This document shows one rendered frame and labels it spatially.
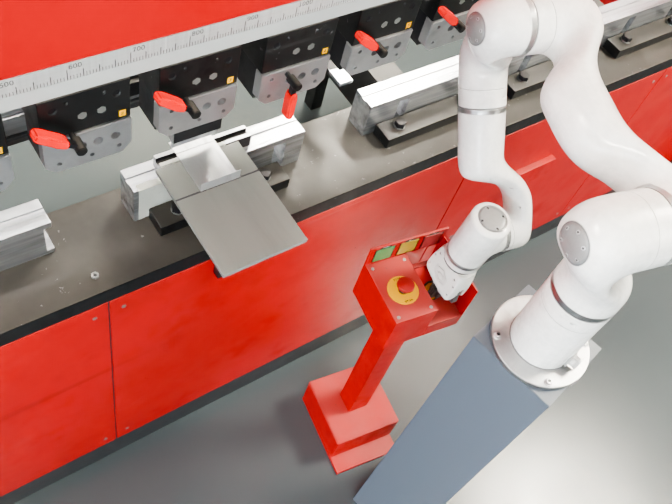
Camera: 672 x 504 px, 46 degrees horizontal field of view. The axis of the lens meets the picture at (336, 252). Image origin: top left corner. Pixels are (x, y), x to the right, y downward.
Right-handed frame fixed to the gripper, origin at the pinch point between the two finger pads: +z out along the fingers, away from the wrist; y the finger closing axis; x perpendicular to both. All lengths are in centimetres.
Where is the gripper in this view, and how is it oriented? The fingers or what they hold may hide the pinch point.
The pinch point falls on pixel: (436, 290)
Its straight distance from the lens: 182.5
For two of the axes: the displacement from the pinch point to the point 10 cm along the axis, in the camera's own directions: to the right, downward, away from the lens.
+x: 8.9, -2.5, 3.9
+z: -2.4, 4.8, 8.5
